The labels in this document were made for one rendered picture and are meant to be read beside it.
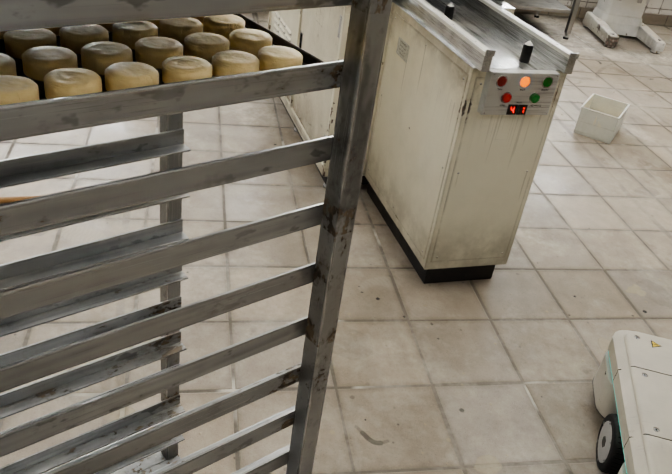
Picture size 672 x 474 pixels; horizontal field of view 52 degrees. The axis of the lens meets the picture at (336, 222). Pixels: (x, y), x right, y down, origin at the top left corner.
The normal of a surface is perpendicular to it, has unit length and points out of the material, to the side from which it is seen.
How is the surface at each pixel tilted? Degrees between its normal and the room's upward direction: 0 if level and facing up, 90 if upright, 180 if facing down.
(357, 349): 0
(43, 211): 90
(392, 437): 0
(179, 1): 90
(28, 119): 90
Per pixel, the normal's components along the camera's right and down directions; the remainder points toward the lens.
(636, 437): -0.39, -0.84
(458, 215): 0.28, 0.54
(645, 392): 0.13, -0.84
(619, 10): 0.01, 0.53
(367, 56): 0.60, 0.49
